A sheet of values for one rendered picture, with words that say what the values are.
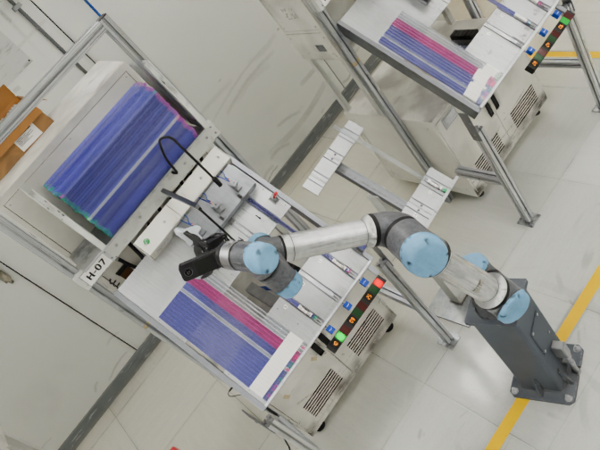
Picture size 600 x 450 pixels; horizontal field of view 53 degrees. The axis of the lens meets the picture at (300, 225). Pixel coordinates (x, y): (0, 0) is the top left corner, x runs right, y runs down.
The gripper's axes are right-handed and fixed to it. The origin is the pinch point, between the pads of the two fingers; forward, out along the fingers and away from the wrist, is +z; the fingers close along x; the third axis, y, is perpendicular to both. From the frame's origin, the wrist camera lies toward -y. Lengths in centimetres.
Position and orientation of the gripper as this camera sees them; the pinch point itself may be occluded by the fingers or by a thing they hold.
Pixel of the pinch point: (181, 254)
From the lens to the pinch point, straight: 168.2
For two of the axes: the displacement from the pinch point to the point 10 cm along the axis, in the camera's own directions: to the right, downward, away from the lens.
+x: -3.0, -9.1, -2.9
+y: 6.8, -4.2, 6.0
